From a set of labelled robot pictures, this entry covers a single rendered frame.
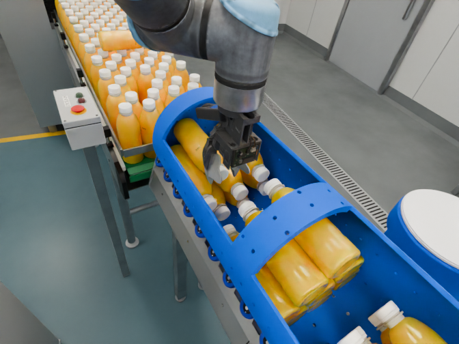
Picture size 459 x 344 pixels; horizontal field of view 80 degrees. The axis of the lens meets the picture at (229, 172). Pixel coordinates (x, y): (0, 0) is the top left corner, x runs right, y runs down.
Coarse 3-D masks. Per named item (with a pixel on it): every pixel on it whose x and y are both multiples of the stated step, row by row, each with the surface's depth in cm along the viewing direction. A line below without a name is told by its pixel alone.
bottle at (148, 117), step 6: (144, 108) 88; (144, 114) 88; (150, 114) 88; (156, 114) 90; (144, 120) 89; (150, 120) 89; (156, 120) 90; (144, 126) 90; (150, 126) 90; (144, 132) 92; (150, 132) 92; (144, 138) 94; (150, 138) 93; (144, 144) 96; (150, 156) 99
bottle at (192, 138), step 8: (184, 120) 74; (192, 120) 75; (176, 128) 74; (184, 128) 72; (192, 128) 72; (200, 128) 73; (176, 136) 74; (184, 136) 71; (192, 136) 70; (200, 136) 70; (184, 144) 71; (192, 144) 69; (200, 144) 68; (192, 152) 68; (200, 152) 66; (192, 160) 70; (200, 160) 66; (200, 168) 67
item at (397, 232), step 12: (396, 204) 82; (396, 216) 77; (396, 228) 76; (396, 240) 76; (408, 240) 72; (408, 252) 72; (420, 252) 69; (420, 264) 70; (432, 264) 68; (444, 264) 66; (432, 276) 70; (444, 276) 68; (456, 276) 66; (444, 288) 70; (456, 288) 68
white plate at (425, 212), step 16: (416, 192) 82; (432, 192) 83; (400, 208) 77; (416, 208) 77; (432, 208) 78; (448, 208) 78; (416, 224) 73; (432, 224) 73; (448, 224) 74; (432, 240) 69; (448, 240) 70; (448, 256) 66
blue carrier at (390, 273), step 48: (192, 96) 70; (192, 192) 59; (336, 192) 52; (240, 240) 48; (288, 240) 44; (384, 240) 47; (240, 288) 49; (384, 288) 56; (432, 288) 45; (288, 336) 40; (336, 336) 57
